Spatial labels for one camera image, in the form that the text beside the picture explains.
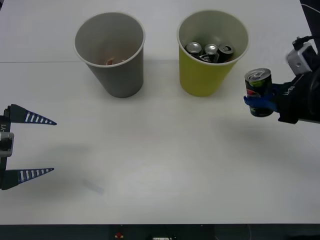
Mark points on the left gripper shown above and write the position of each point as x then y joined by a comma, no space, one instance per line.
6,123

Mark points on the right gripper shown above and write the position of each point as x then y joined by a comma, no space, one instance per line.
295,100

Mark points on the dark can green print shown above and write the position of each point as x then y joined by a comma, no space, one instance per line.
257,85

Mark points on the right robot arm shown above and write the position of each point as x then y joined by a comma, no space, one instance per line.
300,60

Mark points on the yellow-green plastic waste bin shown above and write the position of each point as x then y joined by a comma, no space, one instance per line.
200,80

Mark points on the black can silver top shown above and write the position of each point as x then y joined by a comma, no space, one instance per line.
210,50
193,47

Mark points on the black robot torso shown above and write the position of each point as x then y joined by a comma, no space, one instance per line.
75,232

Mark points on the grey plastic waste bin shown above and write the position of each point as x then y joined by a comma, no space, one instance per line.
120,80

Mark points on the red labelled plastic bottle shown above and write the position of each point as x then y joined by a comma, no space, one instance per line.
110,61

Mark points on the red stop button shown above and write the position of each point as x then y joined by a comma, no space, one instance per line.
118,235

